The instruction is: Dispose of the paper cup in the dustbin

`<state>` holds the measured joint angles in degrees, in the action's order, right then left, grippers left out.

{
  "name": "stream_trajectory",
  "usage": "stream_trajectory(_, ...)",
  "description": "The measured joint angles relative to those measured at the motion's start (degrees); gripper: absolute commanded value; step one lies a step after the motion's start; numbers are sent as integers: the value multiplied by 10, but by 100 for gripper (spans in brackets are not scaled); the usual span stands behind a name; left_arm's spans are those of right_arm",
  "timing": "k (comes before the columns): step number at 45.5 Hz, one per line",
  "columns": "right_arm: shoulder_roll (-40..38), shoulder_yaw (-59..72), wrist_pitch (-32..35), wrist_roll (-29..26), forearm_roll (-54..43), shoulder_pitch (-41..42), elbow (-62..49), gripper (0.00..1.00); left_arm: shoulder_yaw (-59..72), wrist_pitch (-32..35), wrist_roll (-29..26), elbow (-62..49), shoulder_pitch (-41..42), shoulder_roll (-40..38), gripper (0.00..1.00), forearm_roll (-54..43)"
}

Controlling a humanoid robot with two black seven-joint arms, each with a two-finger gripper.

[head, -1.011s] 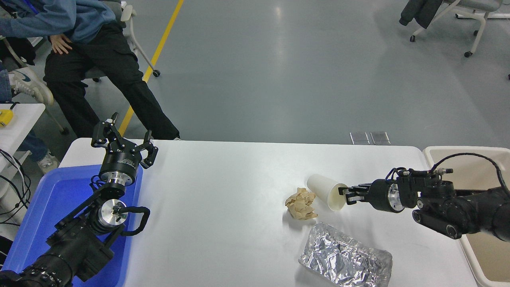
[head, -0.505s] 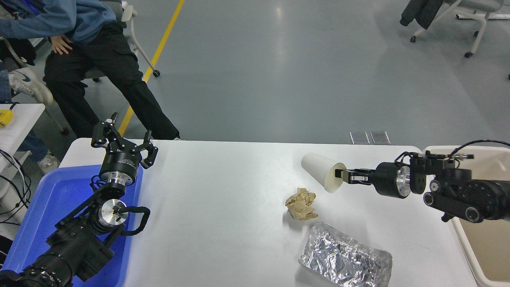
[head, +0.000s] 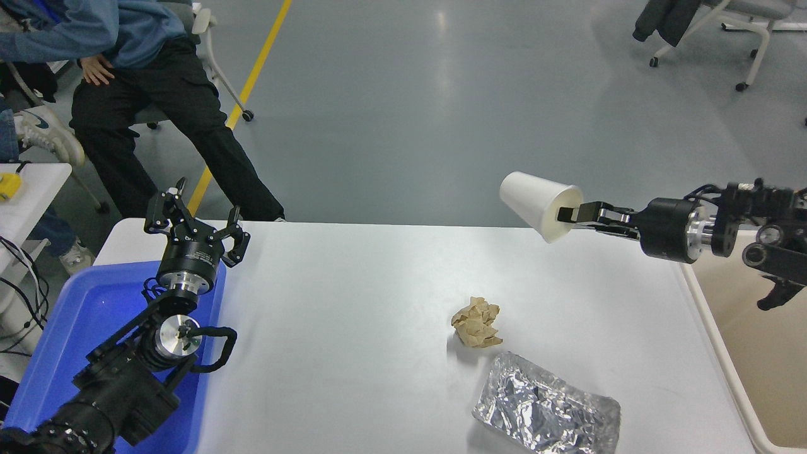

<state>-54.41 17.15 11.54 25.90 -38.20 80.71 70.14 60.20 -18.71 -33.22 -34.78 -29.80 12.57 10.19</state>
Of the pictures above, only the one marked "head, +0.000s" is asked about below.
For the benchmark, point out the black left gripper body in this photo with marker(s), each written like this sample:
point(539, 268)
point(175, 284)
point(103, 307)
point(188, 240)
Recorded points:
point(190, 255)

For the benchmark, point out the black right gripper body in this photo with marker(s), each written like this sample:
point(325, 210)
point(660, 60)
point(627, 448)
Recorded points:
point(665, 230)

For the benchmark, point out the white paper cup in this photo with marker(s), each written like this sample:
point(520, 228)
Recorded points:
point(533, 195)

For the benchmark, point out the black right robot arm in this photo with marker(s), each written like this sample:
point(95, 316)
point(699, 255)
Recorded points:
point(775, 252)

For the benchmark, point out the crumpled tan paper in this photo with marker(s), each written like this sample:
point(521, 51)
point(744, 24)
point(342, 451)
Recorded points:
point(476, 325)

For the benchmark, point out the seated person's right hand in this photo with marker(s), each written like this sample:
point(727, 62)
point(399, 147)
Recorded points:
point(98, 69)

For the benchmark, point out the blue plastic tray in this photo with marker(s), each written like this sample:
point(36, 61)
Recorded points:
point(82, 315)

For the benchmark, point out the white side table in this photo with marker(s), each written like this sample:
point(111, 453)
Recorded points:
point(31, 202)

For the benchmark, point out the seated person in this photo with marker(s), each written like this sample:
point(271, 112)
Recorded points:
point(157, 82)

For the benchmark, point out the person with white shoes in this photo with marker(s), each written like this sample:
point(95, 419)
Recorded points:
point(47, 129)

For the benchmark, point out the yellow object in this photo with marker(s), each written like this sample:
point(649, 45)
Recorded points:
point(7, 186)

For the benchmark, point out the white office chair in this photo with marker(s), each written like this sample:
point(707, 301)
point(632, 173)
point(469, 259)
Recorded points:
point(217, 63)

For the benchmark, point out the large pale bin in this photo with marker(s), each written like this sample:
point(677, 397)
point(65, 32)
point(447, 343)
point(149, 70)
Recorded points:
point(769, 366)

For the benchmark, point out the black garment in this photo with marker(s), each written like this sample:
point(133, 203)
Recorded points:
point(31, 79)

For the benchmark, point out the silver foil tray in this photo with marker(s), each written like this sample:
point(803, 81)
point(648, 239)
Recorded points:
point(542, 407)

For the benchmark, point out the dark jacket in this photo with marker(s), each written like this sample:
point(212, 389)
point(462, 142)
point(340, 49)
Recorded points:
point(665, 19)

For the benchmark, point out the white chair with grey seat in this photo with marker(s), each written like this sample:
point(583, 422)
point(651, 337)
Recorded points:
point(756, 25)

